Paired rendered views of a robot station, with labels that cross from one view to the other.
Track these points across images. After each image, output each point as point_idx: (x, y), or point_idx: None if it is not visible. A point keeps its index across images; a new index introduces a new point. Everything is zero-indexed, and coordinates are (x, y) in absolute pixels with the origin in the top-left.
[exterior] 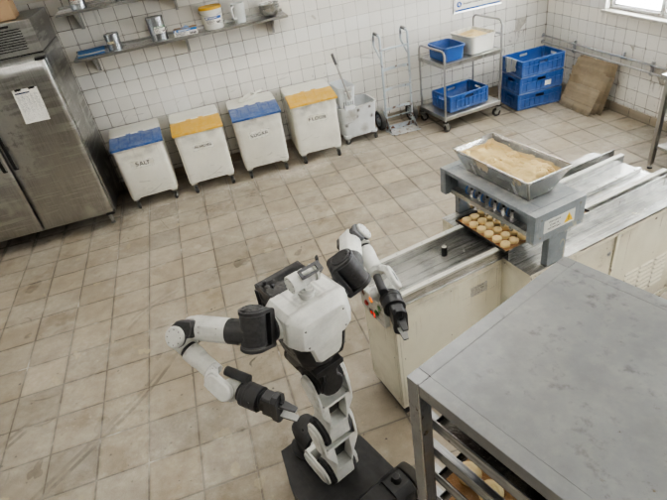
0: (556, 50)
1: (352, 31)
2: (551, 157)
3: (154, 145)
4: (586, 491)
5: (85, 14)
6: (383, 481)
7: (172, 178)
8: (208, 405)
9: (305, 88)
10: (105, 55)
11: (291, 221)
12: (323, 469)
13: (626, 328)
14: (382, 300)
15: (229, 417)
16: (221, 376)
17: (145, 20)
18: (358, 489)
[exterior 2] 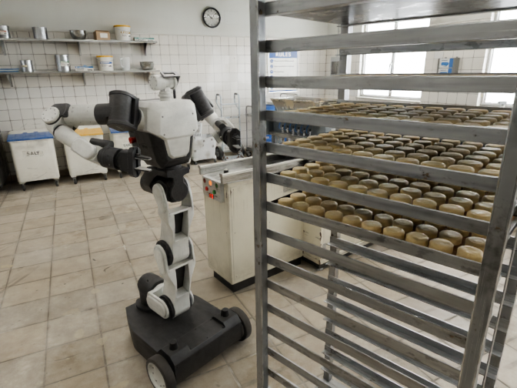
0: None
1: (203, 91)
2: (333, 99)
3: (45, 141)
4: None
5: (8, 45)
6: (214, 316)
7: (55, 168)
8: (61, 296)
9: None
10: (18, 72)
11: (148, 198)
12: (162, 302)
13: None
14: (221, 132)
15: (80, 302)
16: (77, 278)
17: (55, 55)
18: (192, 325)
